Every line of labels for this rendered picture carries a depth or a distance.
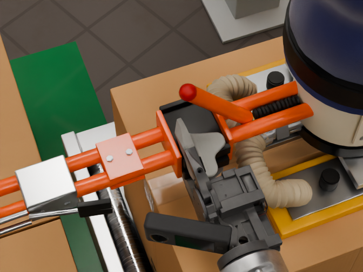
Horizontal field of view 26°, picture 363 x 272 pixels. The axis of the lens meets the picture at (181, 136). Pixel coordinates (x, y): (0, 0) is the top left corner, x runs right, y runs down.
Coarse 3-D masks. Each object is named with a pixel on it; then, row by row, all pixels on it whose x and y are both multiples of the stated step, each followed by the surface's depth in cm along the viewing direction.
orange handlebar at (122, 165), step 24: (264, 96) 112; (288, 96) 113; (264, 120) 110; (288, 120) 111; (96, 144) 108; (120, 144) 108; (144, 144) 109; (72, 168) 107; (120, 168) 106; (144, 168) 107; (0, 192) 105; (0, 216) 103
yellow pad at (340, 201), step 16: (320, 160) 121; (336, 160) 120; (288, 176) 119; (304, 176) 119; (320, 176) 117; (336, 176) 116; (320, 192) 118; (336, 192) 118; (352, 192) 118; (288, 208) 116; (304, 208) 116; (320, 208) 116; (336, 208) 117; (352, 208) 117; (288, 224) 115; (304, 224) 115; (320, 224) 117
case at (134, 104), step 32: (192, 64) 132; (224, 64) 132; (256, 64) 132; (128, 96) 129; (160, 96) 129; (128, 128) 126; (288, 160) 123; (128, 192) 154; (160, 192) 120; (352, 224) 117; (160, 256) 134; (192, 256) 115; (288, 256) 115; (320, 256) 115; (352, 256) 118
